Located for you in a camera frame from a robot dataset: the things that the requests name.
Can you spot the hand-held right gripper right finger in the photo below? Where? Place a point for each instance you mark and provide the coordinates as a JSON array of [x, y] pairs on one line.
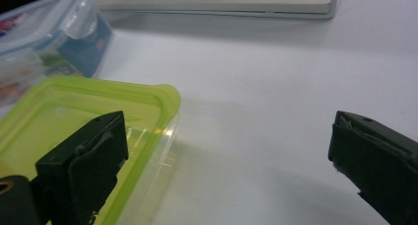
[[378, 165]]

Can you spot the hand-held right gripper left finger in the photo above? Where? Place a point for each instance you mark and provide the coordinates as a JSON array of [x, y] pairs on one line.
[[82, 172]]

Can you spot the green lid clear food container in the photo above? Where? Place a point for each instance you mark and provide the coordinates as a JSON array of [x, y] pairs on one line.
[[98, 100]]

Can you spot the blue lid clear food container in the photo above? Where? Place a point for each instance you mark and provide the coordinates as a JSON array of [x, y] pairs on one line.
[[33, 27]]

